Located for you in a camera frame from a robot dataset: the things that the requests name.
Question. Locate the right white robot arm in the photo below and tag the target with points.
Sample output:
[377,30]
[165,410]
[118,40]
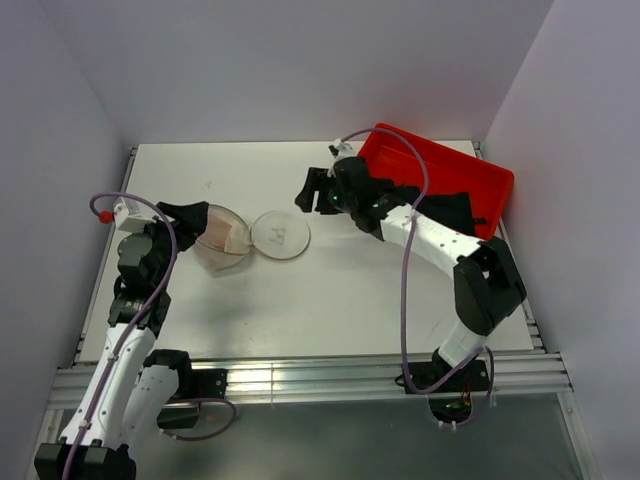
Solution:
[487,286]

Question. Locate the aluminium mounting rail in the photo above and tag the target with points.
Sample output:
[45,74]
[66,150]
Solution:
[365,378]

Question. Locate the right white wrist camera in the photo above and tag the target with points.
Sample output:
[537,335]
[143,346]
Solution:
[341,151]

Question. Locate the red plastic bin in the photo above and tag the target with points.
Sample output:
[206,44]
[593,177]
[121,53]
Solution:
[449,172]

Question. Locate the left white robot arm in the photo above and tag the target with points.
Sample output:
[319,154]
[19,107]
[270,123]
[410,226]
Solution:
[132,381]

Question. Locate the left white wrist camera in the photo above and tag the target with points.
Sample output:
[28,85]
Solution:
[126,215]

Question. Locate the white mesh laundry bag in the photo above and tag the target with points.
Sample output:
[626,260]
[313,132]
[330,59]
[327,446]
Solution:
[276,235]

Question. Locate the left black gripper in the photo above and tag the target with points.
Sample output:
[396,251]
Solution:
[192,217]

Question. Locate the black bra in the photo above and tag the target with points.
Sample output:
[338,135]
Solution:
[451,210]

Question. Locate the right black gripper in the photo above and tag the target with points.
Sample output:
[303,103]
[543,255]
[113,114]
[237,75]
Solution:
[316,181]

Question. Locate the beige pink bra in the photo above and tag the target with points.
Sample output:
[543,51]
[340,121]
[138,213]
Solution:
[225,232]

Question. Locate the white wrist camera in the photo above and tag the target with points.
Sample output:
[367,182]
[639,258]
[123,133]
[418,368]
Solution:
[341,151]
[126,215]

